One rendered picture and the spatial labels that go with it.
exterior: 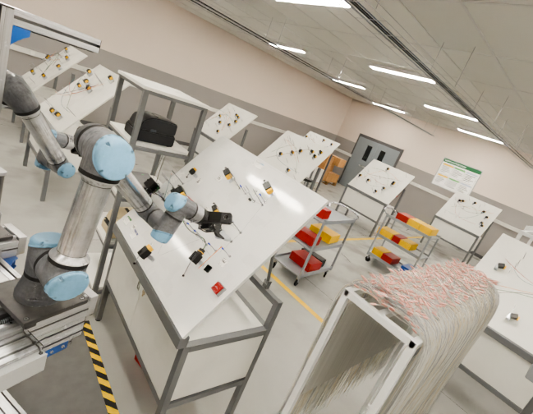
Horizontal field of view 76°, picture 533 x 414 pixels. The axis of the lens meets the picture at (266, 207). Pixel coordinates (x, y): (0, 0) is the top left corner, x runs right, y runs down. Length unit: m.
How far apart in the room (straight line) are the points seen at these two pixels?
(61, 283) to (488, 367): 3.71
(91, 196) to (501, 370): 3.76
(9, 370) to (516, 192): 12.06
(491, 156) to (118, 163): 12.03
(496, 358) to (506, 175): 8.88
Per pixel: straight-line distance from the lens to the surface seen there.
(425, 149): 13.18
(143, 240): 2.38
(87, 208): 1.12
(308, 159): 6.14
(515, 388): 4.12
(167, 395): 2.11
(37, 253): 1.31
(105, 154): 1.03
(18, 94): 1.65
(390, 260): 6.57
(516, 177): 12.38
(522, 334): 4.08
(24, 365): 1.35
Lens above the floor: 2.05
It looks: 16 degrees down
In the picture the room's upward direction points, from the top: 22 degrees clockwise
